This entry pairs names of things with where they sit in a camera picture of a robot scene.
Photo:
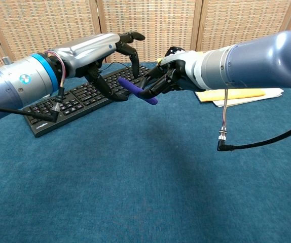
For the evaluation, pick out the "purple cylindrical stick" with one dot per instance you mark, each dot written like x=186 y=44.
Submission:
x=131 y=88

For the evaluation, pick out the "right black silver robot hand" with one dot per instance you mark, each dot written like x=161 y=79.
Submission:
x=183 y=68

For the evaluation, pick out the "blue felt table mat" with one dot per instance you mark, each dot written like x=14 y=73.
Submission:
x=135 y=177

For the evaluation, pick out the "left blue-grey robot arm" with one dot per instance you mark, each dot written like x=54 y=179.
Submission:
x=16 y=83

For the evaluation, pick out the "yellow paper envelope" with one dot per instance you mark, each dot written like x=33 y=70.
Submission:
x=236 y=95

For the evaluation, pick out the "black computer keyboard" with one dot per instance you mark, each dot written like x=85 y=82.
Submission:
x=79 y=101

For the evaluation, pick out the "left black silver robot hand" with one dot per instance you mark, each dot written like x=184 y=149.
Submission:
x=89 y=53

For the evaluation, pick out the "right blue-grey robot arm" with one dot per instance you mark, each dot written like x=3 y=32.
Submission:
x=257 y=63

